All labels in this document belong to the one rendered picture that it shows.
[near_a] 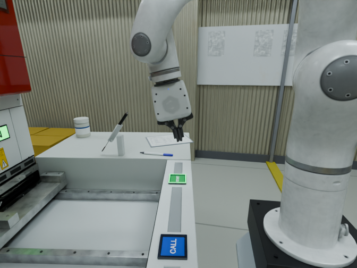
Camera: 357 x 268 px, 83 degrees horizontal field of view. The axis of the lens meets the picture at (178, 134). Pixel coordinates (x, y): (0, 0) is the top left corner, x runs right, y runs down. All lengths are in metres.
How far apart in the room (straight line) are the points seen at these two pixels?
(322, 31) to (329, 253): 0.45
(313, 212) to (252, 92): 2.52
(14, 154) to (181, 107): 0.62
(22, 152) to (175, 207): 0.62
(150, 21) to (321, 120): 0.37
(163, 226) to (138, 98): 2.75
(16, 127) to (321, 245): 0.96
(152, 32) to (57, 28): 3.34
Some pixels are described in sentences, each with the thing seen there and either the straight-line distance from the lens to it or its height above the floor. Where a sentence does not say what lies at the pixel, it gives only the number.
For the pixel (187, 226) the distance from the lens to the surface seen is 0.50.
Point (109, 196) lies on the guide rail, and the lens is 0.85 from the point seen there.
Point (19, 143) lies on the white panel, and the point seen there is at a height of 1.04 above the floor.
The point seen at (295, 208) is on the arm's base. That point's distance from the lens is 0.53.
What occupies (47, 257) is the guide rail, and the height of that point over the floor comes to 0.84.
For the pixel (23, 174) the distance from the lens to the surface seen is 0.94.
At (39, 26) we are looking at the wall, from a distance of 3.97.
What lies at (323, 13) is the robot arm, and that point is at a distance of 0.50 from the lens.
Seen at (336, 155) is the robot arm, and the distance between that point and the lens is 0.48.
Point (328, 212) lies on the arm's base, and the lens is 0.53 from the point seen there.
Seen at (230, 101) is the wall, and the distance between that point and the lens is 2.94.
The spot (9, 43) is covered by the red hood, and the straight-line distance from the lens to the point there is 0.87.
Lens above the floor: 1.30
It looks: 18 degrees down
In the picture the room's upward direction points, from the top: straight up
